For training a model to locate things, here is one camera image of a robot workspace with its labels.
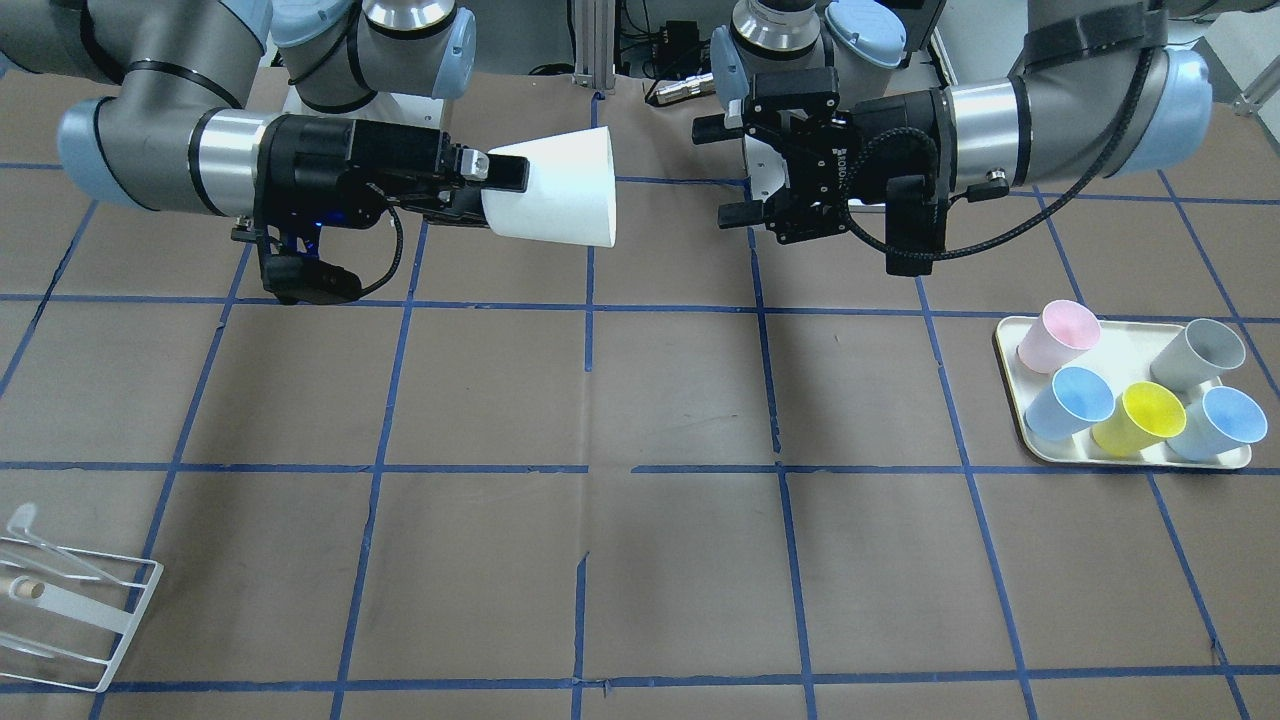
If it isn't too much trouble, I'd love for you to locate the yellow plastic cup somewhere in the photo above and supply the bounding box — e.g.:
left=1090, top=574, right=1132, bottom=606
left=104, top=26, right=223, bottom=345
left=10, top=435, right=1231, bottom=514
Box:
left=1091, top=380, right=1187, bottom=457

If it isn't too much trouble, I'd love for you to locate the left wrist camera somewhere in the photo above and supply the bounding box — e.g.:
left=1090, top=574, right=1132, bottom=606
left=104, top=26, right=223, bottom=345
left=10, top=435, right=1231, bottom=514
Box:
left=884, top=176, right=947, bottom=277

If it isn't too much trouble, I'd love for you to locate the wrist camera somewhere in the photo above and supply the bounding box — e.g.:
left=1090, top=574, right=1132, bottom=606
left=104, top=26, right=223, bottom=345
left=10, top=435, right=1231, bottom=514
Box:
left=256, top=241, right=365, bottom=306
left=884, top=176, right=947, bottom=277

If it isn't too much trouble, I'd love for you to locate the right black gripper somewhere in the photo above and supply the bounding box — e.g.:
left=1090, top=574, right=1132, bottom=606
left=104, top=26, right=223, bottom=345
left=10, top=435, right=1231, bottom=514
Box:
left=255, top=115, right=531, bottom=231

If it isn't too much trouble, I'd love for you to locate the grey plastic cup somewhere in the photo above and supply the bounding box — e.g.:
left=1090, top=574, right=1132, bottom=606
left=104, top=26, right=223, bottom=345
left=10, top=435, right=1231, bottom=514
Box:
left=1149, top=318, right=1245, bottom=392

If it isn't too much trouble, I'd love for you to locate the pink plastic cup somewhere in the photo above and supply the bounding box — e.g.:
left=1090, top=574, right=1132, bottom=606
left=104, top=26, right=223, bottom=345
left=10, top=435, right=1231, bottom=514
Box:
left=1016, top=299, right=1102, bottom=374

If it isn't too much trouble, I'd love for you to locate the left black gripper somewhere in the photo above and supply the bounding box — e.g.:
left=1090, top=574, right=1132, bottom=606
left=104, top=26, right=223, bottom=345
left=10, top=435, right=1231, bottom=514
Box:
left=692, top=68, right=951, bottom=243

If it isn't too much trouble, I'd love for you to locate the light blue plastic cup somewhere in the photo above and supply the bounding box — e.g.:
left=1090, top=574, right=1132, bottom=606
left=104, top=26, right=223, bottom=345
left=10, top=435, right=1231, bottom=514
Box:
left=1166, top=386, right=1270, bottom=461

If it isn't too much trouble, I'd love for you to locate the cream white plastic cup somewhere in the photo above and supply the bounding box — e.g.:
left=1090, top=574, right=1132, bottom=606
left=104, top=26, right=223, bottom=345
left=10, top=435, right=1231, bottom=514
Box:
left=481, top=126, right=617, bottom=249

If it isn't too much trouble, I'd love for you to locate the white wire cup rack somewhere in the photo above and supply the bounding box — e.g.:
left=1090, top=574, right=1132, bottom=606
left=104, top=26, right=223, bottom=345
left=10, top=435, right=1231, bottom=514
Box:
left=1, top=503, right=165, bottom=694

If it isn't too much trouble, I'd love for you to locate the cream plastic tray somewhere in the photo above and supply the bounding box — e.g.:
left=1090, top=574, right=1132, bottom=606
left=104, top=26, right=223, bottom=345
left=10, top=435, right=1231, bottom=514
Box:
left=993, top=315, right=1253, bottom=471

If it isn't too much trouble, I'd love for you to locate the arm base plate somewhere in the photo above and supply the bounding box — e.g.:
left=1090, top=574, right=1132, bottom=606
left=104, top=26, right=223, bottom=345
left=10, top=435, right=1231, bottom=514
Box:
left=282, top=88, right=454, bottom=129
left=742, top=135, right=797, bottom=202

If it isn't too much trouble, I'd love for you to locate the aluminium frame post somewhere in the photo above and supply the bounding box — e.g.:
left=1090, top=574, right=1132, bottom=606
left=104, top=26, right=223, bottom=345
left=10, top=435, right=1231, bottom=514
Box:
left=570, top=0, right=618, bottom=95

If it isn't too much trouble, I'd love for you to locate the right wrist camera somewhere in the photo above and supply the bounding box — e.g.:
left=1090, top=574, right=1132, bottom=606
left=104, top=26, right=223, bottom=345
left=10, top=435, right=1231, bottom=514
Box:
left=256, top=241, right=365, bottom=306

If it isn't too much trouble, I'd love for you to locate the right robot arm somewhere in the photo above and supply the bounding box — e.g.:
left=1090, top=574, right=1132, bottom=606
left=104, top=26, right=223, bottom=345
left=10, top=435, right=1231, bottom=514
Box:
left=3, top=1, right=530, bottom=234

